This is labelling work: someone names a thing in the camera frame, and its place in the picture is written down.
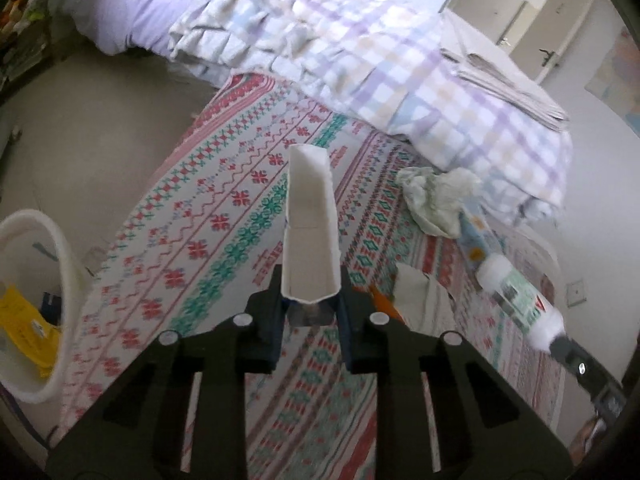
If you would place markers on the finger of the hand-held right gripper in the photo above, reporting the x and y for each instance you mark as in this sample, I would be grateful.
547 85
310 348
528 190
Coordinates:
575 365

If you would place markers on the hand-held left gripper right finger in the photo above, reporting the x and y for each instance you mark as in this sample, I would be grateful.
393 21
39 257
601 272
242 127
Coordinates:
350 342

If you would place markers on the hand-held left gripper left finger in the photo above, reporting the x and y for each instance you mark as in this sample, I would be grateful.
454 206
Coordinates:
272 332

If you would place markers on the white bottle with green label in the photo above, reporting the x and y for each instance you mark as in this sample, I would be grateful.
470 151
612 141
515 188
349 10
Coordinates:
520 300

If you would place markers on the long white carton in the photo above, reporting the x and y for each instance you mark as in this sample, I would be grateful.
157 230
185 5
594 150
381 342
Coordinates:
310 220

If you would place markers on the white plastic trash bin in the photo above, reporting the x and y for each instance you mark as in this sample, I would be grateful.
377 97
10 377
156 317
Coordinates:
65 280

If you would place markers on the yellow packet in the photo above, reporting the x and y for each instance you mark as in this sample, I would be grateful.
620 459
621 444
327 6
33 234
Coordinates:
25 330

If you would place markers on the orange wrapper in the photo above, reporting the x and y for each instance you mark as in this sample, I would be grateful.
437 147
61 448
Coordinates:
387 305

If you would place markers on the white torn paper piece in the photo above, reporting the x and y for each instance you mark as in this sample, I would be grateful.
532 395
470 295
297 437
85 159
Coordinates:
420 300

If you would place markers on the patterned woven mat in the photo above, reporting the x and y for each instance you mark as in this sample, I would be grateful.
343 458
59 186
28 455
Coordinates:
200 220

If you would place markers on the light blue patterned tube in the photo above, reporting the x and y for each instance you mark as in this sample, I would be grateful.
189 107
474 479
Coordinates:
475 240

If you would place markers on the crumpled pale cloth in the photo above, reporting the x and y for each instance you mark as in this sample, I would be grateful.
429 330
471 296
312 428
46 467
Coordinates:
435 200

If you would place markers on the small blue item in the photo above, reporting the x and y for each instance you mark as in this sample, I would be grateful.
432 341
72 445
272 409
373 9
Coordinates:
51 306

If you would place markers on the plaid ruffled quilt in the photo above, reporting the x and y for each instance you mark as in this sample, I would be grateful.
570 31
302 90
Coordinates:
350 60

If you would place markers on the folded newspaper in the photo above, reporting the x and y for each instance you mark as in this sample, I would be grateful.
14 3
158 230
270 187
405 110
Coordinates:
510 90

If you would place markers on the white door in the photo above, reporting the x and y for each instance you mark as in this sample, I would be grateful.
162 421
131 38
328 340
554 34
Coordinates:
550 35

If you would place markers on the bed with purple sheet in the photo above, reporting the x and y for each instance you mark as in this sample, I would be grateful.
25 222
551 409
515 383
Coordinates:
140 5

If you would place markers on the wooden nightstand with toys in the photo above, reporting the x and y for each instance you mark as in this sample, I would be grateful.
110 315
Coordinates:
22 35

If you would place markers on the white wall socket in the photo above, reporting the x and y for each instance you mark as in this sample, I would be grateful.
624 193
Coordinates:
575 292

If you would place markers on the wall poster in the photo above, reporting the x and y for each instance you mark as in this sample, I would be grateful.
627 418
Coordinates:
617 80

